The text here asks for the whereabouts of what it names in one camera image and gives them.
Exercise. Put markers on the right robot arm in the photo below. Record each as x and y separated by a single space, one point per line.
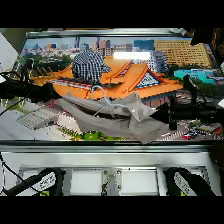
200 115

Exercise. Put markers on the white clothes hanger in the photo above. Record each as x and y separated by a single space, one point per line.
106 100

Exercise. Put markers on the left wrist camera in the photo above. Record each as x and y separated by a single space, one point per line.
28 68

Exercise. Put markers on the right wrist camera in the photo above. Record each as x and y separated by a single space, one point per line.
190 85

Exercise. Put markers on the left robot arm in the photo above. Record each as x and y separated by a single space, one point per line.
20 90

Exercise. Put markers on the checked shirt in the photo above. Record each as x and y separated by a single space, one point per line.
88 66

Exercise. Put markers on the grey shirt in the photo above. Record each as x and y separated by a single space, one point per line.
113 125

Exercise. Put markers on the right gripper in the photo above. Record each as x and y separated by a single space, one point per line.
172 113

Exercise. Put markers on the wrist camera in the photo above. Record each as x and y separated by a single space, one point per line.
190 85
28 68

